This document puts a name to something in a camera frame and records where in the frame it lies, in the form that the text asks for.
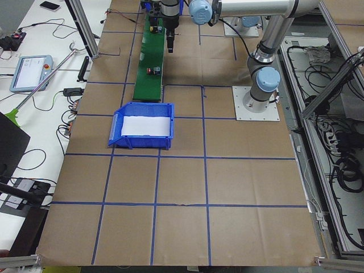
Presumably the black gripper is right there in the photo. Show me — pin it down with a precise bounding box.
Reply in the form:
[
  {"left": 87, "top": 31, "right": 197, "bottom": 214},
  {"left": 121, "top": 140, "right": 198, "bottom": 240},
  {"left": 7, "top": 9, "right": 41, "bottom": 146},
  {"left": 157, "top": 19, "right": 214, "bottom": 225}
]
[{"left": 148, "top": 0, "right": 180, "bottom": 53}]

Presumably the red mushroom push button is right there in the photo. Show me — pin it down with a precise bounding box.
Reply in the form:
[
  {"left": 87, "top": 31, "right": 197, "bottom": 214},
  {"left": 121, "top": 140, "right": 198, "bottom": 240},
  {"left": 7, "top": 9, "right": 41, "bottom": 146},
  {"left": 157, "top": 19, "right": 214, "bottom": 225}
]
[{"left": 146, "top": 67, "right": 162, "bottom": 76}]

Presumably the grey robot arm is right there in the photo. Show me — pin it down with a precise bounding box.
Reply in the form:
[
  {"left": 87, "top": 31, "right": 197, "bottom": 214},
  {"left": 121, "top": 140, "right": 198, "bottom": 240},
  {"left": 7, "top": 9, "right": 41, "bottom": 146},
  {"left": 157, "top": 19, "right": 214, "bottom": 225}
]
[
  {"left": 188, "top": 1, "right": 319, "bottom": 105},
  {"left": 144, "top": 0, "right": 180, "bottom": 53}
]

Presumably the right blue plastic bin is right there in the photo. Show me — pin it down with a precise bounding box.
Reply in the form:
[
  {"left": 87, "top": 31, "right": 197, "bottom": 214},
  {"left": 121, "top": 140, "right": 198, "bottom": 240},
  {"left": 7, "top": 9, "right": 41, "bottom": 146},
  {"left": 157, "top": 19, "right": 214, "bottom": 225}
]
[{"left": 140, "top": 0, "right": 152, "bottom": 11}]

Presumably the blue plastic bin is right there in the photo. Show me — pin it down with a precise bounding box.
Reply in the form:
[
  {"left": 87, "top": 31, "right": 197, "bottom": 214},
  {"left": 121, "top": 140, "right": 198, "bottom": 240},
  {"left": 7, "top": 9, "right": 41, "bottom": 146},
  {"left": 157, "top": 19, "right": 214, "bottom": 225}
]
[
  {"left": 109, "top": 102, "right": 175, "bottom": 150},
  {"left": 140, "top": 0, "right": 152, "bottom": 11}
]

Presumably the green conveyor belt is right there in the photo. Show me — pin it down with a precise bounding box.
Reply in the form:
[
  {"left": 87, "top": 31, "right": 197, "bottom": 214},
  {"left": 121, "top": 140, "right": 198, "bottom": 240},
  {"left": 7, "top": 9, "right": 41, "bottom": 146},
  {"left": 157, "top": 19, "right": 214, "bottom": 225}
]
[{"left": 133, "top": 16, "right": 165, "bottom": 101}]

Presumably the left blue plastic bin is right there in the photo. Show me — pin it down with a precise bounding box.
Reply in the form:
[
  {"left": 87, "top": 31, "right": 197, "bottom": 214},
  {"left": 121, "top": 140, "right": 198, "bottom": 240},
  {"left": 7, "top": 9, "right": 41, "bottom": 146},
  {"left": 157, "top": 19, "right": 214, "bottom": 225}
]
[{"left": 109, "top": 102, "right": 175, "bottom": 150}]

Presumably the white foam pad left bin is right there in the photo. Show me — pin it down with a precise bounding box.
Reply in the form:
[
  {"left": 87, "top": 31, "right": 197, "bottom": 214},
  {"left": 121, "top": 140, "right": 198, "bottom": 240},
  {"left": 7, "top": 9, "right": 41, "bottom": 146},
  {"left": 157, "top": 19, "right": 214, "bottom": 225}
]
[{"left": 121, "top": 116, "right": 171, "bottom": 137}]

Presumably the black smartphone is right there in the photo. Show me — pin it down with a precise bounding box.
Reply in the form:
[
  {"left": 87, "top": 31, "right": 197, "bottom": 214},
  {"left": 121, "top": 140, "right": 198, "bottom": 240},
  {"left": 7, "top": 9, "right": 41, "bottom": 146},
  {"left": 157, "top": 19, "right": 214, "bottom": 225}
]
[{"left": 39, "top": 1, "right": 60, "bottom": 11}]

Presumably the teach pendant tablet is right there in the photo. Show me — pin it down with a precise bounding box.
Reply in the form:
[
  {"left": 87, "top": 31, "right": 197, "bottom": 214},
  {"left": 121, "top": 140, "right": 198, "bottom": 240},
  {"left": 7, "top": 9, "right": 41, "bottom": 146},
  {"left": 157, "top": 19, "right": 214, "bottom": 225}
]
[{"left": 9, "top": 55, "right": 53, "bottom": 93}]

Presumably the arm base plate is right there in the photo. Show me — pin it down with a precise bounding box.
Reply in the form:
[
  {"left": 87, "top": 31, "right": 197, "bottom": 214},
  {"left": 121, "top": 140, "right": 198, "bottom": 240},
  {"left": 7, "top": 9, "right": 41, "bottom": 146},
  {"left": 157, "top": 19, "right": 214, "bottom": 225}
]
[
  {"left": 224, "top": 16, "right": 260, "bottom": 38},
  {"left": 232, "top": 86, "right": 280, "bottom": 122}
]

